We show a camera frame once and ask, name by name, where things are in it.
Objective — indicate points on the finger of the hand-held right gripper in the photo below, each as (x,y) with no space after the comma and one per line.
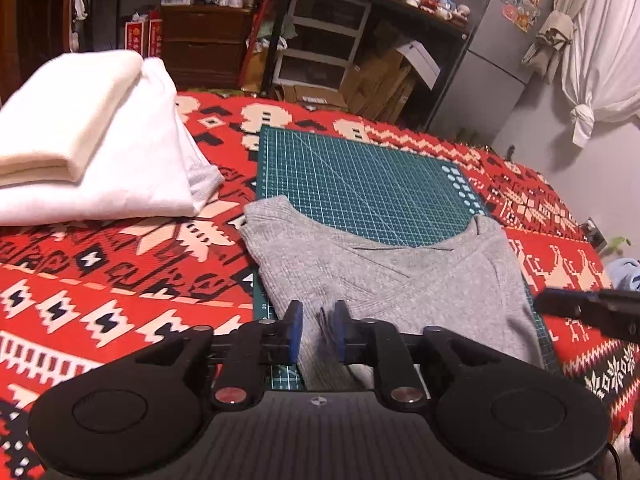
(565,302)

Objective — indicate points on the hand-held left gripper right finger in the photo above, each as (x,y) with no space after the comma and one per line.
(341,332)

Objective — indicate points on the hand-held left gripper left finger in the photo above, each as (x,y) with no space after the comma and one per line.
(295,332)

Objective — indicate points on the grey knit polo shirt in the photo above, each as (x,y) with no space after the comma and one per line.
(400,280)

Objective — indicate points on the light blue blanket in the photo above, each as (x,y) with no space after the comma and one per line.
(625,272)

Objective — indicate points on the green cutting mat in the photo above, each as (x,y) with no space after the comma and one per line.
(360,185)

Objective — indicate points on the red patterned blanket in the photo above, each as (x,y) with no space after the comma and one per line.
(125,280)

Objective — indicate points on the folded white shirt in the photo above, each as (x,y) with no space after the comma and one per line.
(150,180)

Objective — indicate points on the silver refrigerator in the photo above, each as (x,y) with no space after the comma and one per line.
(490,75)

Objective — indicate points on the stack of flattened cardboard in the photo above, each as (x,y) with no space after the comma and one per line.
(375,85)

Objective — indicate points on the white knotted curtain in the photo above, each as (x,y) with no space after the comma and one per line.
(605,50)

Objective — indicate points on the beige cloth bag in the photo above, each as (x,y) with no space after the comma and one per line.
(552,40)

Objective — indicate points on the white cardboard box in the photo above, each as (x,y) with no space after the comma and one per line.
(417,62)

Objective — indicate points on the white plastic drawer unit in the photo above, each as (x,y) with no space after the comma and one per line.
(320,35)

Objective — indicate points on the wooden drawer chest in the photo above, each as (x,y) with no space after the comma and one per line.
(205,45)

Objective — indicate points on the folded cream cloth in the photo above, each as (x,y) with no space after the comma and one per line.
(65,120)

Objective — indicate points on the red printed box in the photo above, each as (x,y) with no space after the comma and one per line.
(136,37)
(155,32)

